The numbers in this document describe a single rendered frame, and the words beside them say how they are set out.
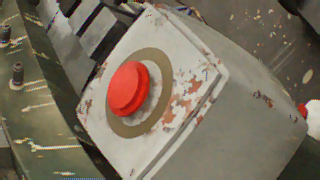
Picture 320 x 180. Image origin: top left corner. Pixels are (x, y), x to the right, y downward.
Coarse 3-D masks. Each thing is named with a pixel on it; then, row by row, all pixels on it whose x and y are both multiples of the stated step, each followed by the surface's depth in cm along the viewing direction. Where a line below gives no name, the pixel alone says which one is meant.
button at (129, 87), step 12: (120, 72) 78; (132, 72) 77; (144, 72) 77; (120, 84) 77; (132, 84) 76; (144, 84) 76; (108, 96) 78; (120, 96) 77; (132, 96) 76; (144, 96) 76; (120, 108) 77; (132, 108) 76
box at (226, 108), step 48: (192, 48) 76; (240, 48) 87; (96, 96) 82; (192, 96) 74; (240, 96) 75; (288, 96) 87; (96, 144) 81; (144, 144) 76; (192, 144) 75; (240, 144) 78; (288, 144) 82
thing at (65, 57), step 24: (24, 0) 136; (48, 0) 133; (72, 0) 122; (96, 0) 117; (120, 0) 120; (144, 0) 134; (24, 24) 124; (48, 24) 129; (72, 24) 119; (96, 24) 114; (120, 24) 112; (48, 48) 123; (72, 48) 121; (96, 48) 112; (48, 72) 115; (72, 72) 119; (96, 72) 115; (72, 96) 114; (72, 120) 107
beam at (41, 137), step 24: (0, 24) 124; (0, 48) 117; (24, 48) 117; (0, 72) 111; (24, 72) 112; (0, 96) 106; (24, 96) 107; (48, 96) 108; (0, 120) 102; (24, 120) 103; (48, 120) 104; (24, 144) 98; (48, 144) 100; (72, 144) 101; (24, 168) 94; (48, 168) 96; (72, 168) 97; (96, 168) 98
